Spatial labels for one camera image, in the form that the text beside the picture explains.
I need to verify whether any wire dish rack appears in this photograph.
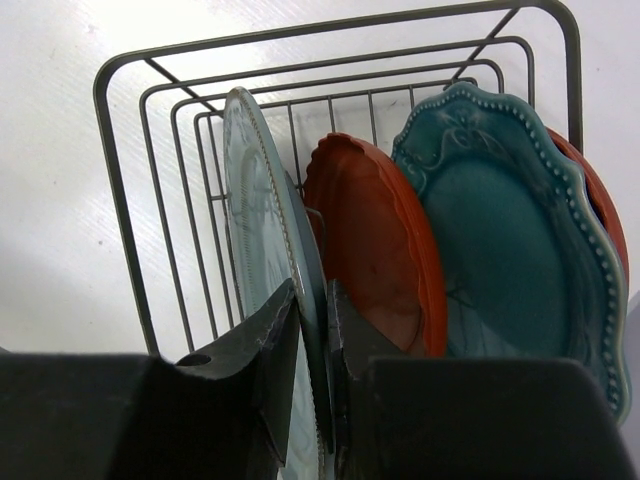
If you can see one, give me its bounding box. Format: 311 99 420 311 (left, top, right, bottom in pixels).
93 1 583 357

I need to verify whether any teal ornate plate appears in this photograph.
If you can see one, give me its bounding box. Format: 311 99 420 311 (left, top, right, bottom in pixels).
392 82 632 423

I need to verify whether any grey-blue round plate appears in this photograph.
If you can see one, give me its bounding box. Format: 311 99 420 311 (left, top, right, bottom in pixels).
223 87 333 479

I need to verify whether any orange scalloped plate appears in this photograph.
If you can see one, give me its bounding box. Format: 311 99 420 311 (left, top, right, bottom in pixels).
303 133 448 357

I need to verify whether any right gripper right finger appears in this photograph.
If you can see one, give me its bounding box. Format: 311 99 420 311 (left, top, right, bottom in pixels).
327 280 404 479

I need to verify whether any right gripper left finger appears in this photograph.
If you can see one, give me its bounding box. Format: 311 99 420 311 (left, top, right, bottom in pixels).
176 279 300 468

